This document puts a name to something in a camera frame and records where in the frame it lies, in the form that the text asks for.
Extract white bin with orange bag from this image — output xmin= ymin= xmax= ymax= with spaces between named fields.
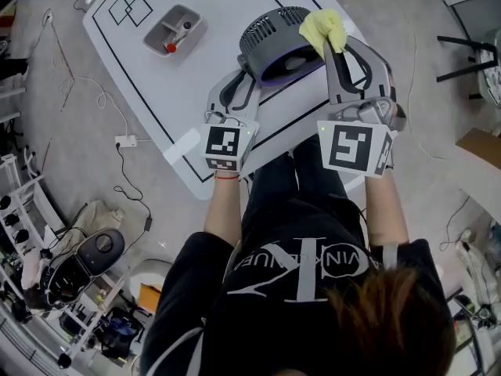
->
xmin=128 ymin=258 xmax=175 ymax=313

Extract cardboard box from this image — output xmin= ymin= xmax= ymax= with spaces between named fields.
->
xmin=453 ymin=128 xmax=501 ymax=227

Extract blue backpack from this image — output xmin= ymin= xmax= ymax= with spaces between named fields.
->
xmin=99 ymin=307 xmax=144 ymax=360

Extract black metal frame chair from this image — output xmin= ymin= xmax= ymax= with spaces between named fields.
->
xmin=436 ymin=35 xmax=501 ymax=110

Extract grey purple fan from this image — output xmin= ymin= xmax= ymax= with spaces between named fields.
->
xmin=236 ymin=5 xmax=328 ymax=90

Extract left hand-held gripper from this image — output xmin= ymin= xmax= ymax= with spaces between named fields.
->
xmin=200 ymin=70 xmax=263 ymax=172

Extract person's right forearm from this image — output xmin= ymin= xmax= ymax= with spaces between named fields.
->
xmin=362 ymin=174 xmax=410 ymax=247

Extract white floor cable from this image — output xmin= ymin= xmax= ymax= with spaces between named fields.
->
xmin=58 ymin=74 xmax=131 ymax=137

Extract black floor cable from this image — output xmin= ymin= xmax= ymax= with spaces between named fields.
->
xmin=113 ymin=146 xmax=153 ymax=234

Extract white marker with black cap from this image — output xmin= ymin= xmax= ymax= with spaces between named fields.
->
xmin=174 ymin=20 xmax=194 ymax=43

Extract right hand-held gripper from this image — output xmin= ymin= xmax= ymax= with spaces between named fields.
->
xmin=316 ymin=33 xmax=409 ymax=180

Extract beige cloth bag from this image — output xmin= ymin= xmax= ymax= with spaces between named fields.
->
xmin=68 ymin=199 xmax=127 ymax=243

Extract person's left forearm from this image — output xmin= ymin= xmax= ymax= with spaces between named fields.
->
xmin=203 ymin=172 xmax=242 ymax=247

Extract white organizer tray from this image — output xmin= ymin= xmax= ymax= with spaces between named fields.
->
xmin=142 ymin=3 xmax=209 ymax=60

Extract grey black round-top appliance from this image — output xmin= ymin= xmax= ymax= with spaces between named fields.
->
xmin=38 ymin=228 xmax=127 ymax=309

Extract white metal rack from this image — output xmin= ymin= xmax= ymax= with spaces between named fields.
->
xmin=0 ymin=153 xmax=67 ymax=247

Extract yellow wiping cloth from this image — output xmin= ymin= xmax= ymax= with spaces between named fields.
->
xmin=299 ymin=8 xmax=350 ymax=56

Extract person's black printed T-shirt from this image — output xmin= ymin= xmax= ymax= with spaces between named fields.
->
xmin=142 ymin=197 xmax=457 ymax=376

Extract person's black trousers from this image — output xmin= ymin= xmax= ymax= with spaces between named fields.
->
xmin=240 ymin=135 xmax=350 ymax=227

